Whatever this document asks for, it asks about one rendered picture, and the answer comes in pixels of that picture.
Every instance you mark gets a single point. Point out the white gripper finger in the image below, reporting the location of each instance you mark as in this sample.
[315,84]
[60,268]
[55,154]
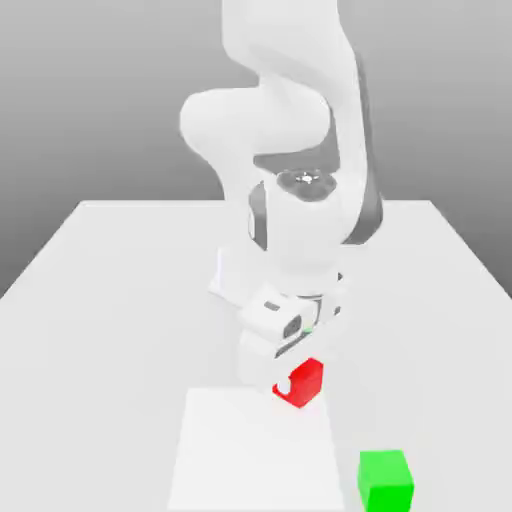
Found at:
[284,384]

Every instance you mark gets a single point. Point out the small red cube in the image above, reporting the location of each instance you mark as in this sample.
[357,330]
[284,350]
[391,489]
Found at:
[307,383]

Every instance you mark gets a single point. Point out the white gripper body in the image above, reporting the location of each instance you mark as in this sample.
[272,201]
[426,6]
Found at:
[258,362]

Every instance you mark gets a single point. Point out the small green cube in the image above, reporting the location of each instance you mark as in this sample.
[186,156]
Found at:
[384,480]

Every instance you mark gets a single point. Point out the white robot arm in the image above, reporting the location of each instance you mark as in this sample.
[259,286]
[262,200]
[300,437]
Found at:
[296,100]

